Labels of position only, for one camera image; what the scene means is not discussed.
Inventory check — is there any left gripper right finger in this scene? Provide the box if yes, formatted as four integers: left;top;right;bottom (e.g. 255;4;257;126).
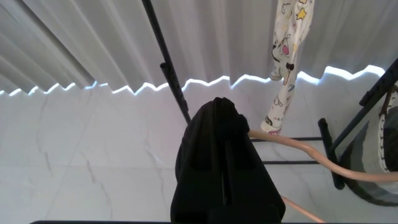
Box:
222;139;286;223

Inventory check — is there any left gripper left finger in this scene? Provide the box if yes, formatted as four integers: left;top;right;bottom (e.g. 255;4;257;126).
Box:
170;102;224;223

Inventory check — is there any pink clothes hanger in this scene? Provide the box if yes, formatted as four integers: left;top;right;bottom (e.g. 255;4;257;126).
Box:
248;129;398;223

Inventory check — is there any black garment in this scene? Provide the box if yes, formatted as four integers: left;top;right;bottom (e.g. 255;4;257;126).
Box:
174;96;251;183

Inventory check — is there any cream printed garment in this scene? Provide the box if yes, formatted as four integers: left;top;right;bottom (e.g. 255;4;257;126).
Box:
260;0;315;136

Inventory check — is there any white laundry basket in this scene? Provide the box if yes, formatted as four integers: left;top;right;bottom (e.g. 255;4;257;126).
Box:
338;82;398;207

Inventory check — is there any black clothes rack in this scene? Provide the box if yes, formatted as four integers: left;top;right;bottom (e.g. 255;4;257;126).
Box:
141;0;398;191

